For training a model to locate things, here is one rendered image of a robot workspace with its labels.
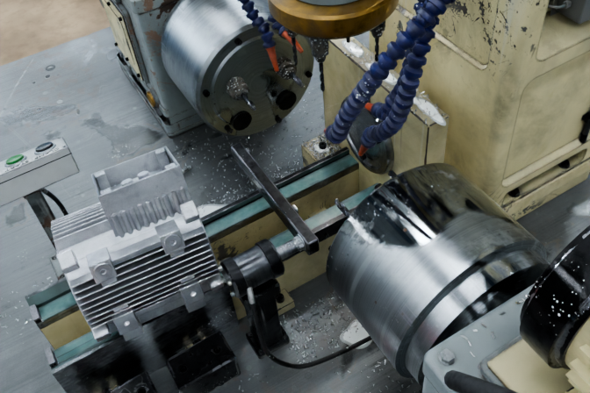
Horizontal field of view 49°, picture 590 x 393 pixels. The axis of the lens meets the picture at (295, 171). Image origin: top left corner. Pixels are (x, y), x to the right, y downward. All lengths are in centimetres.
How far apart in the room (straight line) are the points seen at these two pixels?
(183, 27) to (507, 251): 71
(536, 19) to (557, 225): 50
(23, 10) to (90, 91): 185
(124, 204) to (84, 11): 248
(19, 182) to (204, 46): 38
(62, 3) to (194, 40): 232
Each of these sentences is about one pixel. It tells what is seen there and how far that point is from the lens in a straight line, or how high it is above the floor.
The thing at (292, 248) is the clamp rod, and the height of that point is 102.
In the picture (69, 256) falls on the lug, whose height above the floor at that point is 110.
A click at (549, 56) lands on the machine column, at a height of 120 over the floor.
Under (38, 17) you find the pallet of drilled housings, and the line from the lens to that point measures 343.
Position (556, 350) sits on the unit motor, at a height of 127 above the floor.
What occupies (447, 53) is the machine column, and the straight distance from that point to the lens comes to 108.
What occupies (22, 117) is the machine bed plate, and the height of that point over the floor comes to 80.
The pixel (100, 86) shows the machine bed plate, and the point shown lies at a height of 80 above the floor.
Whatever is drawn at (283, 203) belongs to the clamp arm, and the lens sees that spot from 102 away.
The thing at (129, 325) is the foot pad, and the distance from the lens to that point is 97.
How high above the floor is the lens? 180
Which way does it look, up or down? 46 degrees down
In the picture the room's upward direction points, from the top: 7 degrees counter-clockwise
